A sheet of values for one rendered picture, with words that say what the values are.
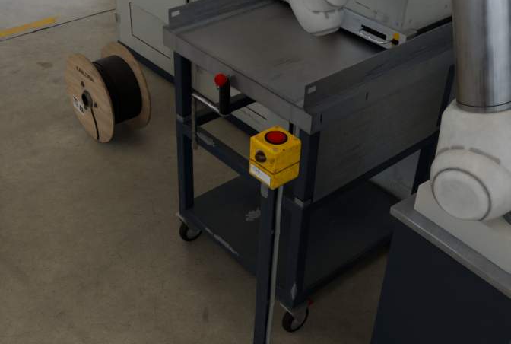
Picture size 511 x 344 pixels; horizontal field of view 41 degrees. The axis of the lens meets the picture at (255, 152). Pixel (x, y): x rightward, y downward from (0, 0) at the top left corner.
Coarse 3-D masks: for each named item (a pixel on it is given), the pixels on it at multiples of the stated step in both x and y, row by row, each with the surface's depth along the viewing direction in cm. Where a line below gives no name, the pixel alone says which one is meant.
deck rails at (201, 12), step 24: (216, 0) 204; (240, 0) 210; (264, 0) 217; (168, 24) 196; (192, 24) 200; (408, 48) 184; (432, 48) 192; (336, 72) 166; (360, 72) 173; (384, 72) 180; (312, 96) 164; (336, 96) 170
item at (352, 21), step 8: (344, 8) 195; (344, 16) 196; (352, 16) 194; (360, 16) 191; (344, 24) 197; (352, 24) 195; (360, 24) 192; (368, 24) 190; (376, 24) 188; (384, 24) 187; (352, 32) 196; (368, 32) 192; (376, 32) 189; (384, 32) 187; (400, 32) 184; (408, 32) 184; (416, 32) 184; (384, 40) 188; (400, 40) 184
